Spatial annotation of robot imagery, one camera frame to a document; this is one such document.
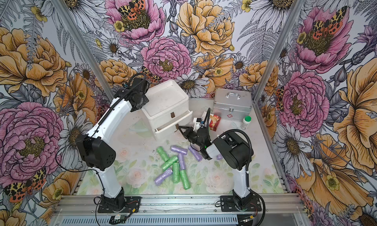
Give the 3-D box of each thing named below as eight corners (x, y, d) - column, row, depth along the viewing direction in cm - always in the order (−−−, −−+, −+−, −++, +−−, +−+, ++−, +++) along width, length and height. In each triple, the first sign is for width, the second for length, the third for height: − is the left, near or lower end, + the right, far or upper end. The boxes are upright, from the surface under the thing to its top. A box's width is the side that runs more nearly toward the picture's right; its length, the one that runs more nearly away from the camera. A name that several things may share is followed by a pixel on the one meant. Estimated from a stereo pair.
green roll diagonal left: (162, 171, 86) (162, 170, 85) (160, 167, 88) (159, 165, 86) (178, 160, 91) (178, 158, 89) (175, 156, 92) (175, 154, 91)
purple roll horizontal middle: (170, 150, 95) (170, 149, 93) (172, 145, 97) (172, 144, 95) (186, 155, 92) (186, 154, 91) (188, 150, 95) (188, 149, 93)
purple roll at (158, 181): (156, 187, 81) (155, 185, 79) (153, 182, 83) (152, 181, 81) (173, 173, 86) (172, 171, 84) (170, 169, 88) (169, 167, 85)
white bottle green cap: (241, 130, 105) (244, 121, 98) (239, 123, 109) (243, 115, 102) (248, 130, 105) (252, 121, 98) (246, 123, 109) (250, 115, 102)
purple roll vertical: (179, 170, 87) (178, 169, 85) (178, 155, 93) (177, 153, 91) (185, 169, 87) (185, 168, 85) (183, 154, 93) (183, 152, 91)
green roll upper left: (164, 162, 90) (164, 161, 88) (156, 149, 95) (155, 148, 93) (170, 159, 91) (169, 157, 89) (161, 146, 97) (160, 144, 95)
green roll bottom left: (172, 183, 82) (172, 182, 81) (172, 163, 89) (172, 162, 88) (179, 183, 82) (179, 182, 81) (179, 163, 90) (179, 162, 88)
